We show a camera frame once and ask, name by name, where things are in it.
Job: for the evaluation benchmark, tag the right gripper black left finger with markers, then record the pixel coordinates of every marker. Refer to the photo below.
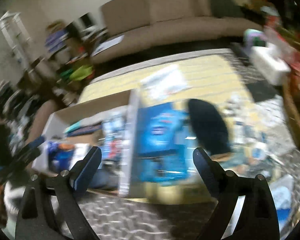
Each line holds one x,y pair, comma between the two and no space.
36,219

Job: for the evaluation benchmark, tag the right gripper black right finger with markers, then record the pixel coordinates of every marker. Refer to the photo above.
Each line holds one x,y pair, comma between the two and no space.
258,218

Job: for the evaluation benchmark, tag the black hot water bottle cover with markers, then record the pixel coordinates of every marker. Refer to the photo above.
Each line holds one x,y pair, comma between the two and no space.
209,127

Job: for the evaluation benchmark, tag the blue toilet paper roll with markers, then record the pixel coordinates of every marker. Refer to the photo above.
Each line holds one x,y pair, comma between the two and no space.
54,157

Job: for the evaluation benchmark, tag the cardboard sorting box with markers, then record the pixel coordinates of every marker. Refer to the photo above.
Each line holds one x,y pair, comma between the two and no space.
115,136

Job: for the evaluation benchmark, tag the blue flat box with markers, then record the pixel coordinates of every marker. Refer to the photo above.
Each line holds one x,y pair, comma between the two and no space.
174,167

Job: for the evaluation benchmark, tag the yellow plaid tablecloth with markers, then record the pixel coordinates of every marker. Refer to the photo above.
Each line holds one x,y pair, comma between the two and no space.
210,77

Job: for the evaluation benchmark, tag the blue wet wipes pack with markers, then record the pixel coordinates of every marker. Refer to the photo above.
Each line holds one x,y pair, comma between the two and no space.
157,126

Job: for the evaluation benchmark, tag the paper sheet on sofa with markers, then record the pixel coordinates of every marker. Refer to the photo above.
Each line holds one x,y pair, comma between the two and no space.
106,45

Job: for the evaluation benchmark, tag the white tissue box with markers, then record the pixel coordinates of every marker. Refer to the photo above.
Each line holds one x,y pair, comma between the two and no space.
273,69

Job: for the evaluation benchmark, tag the purple egg toy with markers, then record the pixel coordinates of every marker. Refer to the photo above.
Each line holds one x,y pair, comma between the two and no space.
254,38

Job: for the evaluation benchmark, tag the brown fabric sofa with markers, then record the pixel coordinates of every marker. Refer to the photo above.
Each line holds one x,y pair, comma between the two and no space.
151,23

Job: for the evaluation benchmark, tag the dark green cushion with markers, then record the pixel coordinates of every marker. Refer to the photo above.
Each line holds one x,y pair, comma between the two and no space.
225,8

